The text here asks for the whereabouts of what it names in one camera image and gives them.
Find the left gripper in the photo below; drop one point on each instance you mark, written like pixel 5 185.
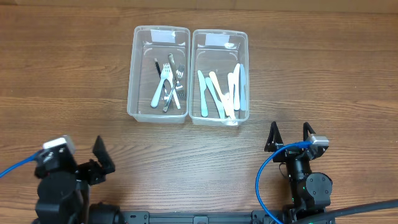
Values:
pixel 92 172

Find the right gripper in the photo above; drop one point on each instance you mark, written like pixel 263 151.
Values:
pixel 292 154

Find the yellow plastic knife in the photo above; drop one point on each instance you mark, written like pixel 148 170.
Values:
pixel 223 99

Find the pale blue knife bottom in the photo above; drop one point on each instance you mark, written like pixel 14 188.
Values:
pixel 218 103

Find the cream plastic knife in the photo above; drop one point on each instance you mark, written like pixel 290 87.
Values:
pixel 231 95

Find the white plastic knife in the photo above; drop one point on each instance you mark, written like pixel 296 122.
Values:
pixel 236 87

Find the light blue knife top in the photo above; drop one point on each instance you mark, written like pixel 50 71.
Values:
pixel 203 86

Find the short silver metal fork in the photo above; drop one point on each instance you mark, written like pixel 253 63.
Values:
pixel 178 86

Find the thin white plastic fork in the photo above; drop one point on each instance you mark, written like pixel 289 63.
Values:
pixel 171 81

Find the thick white plastic fork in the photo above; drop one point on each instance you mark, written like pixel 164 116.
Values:
pixel 165 75

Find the black-handled metal fork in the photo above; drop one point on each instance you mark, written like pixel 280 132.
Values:
pixel 166 95

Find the long silver metal fork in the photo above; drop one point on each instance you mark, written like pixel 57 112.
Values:
pixel 168 102

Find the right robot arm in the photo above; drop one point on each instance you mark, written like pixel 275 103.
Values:
pixel 310 190

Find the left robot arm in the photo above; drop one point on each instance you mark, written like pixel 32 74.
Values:
pixel 64 188

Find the right clear plastic container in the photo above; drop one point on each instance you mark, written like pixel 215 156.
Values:
pixel 219 51

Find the clear plastic container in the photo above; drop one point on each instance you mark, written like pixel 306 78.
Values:
pixel 219 51
pixel 152 42

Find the left clear plastic container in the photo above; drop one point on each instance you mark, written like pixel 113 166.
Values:
pixel 152 42

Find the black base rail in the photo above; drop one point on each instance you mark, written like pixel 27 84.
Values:
pixel 199 217

